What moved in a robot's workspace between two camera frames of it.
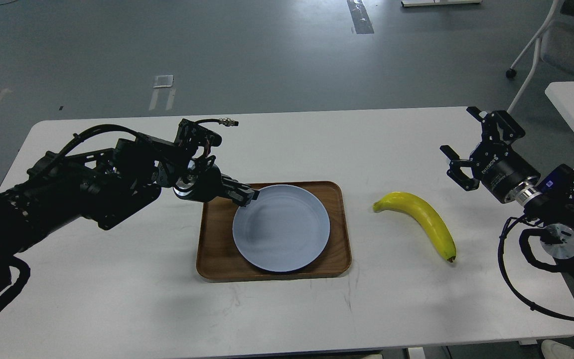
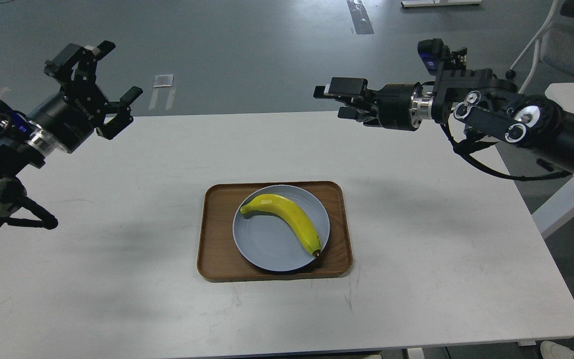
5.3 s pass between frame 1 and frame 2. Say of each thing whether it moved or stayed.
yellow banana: moved
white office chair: stayed
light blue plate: stayed
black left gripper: moved
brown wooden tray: stayed
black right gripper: moved
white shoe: stayed
